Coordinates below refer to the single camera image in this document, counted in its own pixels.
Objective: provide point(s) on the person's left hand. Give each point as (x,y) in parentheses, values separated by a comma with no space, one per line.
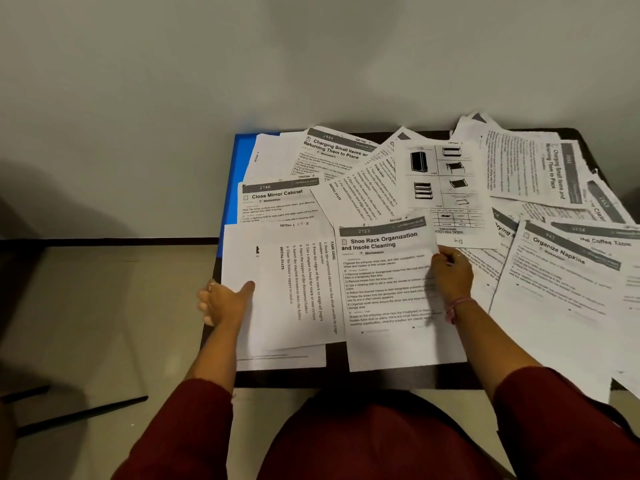
(222,304)

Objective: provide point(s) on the maroon garment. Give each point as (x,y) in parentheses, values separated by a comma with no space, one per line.
(380,439)

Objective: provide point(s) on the person's right thumb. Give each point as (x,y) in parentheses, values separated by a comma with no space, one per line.
(435,270)

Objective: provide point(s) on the pile of printed papers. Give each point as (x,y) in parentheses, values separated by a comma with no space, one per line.
(530,204)

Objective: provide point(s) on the blue plastic folder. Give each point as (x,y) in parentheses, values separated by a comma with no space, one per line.
(239,159)

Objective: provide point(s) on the plain text instruction paper sheet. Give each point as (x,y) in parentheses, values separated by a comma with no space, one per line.
(290,284)

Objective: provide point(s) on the person's left thumb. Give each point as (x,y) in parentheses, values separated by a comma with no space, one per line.
(242,290)

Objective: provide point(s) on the black metal stand leg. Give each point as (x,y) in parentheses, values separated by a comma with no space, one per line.
(25,393)
(80,413)

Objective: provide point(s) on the grey header checklist paper sheet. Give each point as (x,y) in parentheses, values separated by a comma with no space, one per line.
(390,314)

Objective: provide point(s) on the person's right forearm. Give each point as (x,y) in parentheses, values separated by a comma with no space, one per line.
(492,344)

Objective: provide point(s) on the person's right hand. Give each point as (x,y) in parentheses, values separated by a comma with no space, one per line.
(454,279)

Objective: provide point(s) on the person's left forearm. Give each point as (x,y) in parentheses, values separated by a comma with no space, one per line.
(215,354)

